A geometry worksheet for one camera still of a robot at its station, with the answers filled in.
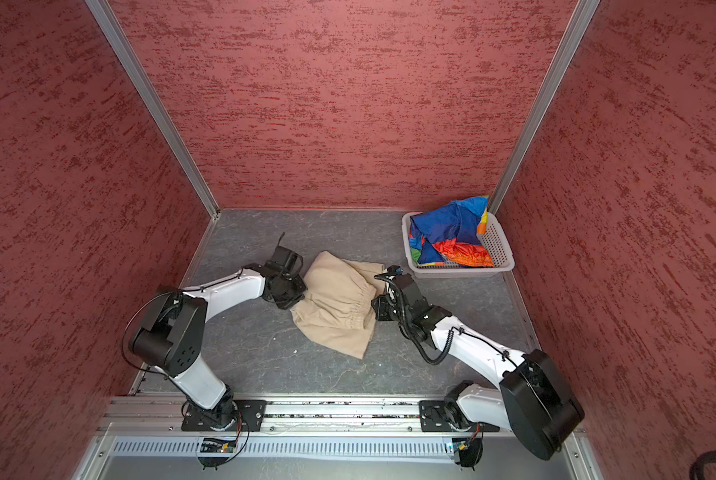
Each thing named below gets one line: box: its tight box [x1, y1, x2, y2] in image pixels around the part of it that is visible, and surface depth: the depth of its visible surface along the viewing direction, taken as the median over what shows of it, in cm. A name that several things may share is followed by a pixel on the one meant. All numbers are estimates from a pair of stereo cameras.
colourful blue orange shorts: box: [409, 196, 495, 268], surface depth 101 cm
